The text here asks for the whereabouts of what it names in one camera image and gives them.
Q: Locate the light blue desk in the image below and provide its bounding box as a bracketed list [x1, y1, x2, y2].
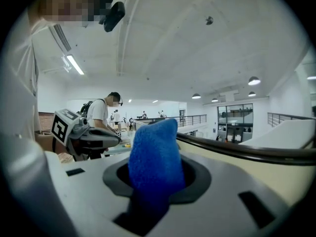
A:
[105, 134, 135, 156]

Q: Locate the person's head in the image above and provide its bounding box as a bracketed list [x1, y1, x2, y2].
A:
[27, 0, 117, 28]

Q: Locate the black framed glass partition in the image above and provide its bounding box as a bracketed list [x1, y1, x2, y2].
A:
[217, 103, 254, 143]

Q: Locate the black head camera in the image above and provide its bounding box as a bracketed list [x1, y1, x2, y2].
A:
[98, 0, 126, 33]

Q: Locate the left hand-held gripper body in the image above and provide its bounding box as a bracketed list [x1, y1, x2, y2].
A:
[50, 108, 91, 161]

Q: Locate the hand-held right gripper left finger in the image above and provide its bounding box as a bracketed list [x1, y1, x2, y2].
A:
[45, 152, 139, 237]

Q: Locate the person's left forearm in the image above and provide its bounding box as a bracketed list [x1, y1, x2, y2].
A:
[37, 132, 56, 155]

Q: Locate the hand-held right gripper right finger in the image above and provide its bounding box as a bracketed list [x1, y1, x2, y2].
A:
[148, 154, 291, 237]

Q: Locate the blue cloth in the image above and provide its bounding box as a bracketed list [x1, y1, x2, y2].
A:
[127, 118, 186, 222]

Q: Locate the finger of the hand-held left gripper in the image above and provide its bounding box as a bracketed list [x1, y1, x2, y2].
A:
[84, 127, 122, 150]

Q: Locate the black metal railing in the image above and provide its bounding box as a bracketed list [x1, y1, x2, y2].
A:
[267, 112, 316, 128]
[133, 114, 207, 128]

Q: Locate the fluorescent tube light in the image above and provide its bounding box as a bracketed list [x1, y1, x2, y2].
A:
[66, 54, 85, 76]

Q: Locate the person's pale shirt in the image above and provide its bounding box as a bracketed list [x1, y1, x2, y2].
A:
[0, 6, 47, 143]

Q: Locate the white ceiling air vent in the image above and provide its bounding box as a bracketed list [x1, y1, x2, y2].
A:
[48, 23, 72, 53]

